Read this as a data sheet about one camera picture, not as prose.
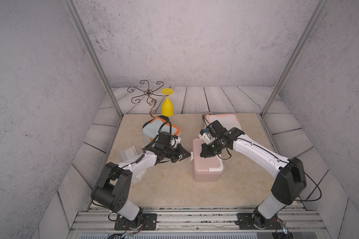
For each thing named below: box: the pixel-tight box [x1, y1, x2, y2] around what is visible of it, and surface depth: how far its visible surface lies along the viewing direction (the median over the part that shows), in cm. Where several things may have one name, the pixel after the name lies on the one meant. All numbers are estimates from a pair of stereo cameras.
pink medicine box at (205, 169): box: [189, 138, 225, 182], surface depth 79 cm
